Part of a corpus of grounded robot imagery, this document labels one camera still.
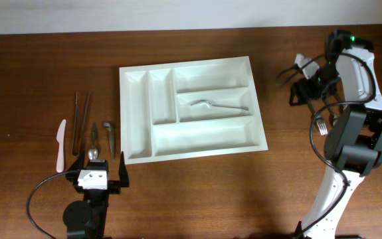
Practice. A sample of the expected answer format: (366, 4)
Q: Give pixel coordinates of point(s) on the pink plastic knife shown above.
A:
(60, 140)

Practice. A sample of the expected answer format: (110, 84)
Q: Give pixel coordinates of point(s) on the silver fork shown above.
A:
(319, 120)
(212, 104)

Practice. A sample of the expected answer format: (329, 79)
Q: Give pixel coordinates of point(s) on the white plastic cutlery tray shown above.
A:
(157, 122)

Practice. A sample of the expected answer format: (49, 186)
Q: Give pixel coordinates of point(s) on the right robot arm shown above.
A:
(346, 106)

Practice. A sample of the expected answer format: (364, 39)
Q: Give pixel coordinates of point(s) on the small silver teaspoon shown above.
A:
(93, 151)

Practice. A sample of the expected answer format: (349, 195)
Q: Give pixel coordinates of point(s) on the small bent metal spoon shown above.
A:
(111, 134)

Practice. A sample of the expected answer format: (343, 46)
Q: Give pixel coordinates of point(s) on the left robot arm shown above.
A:
(86, 218)

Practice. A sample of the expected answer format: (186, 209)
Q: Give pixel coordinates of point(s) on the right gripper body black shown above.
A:
(321, 84)

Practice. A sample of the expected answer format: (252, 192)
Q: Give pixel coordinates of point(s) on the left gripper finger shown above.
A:
(78, 163)
(123, 173)

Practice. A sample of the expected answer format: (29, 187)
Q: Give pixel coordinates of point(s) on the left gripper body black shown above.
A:
(113, 186)

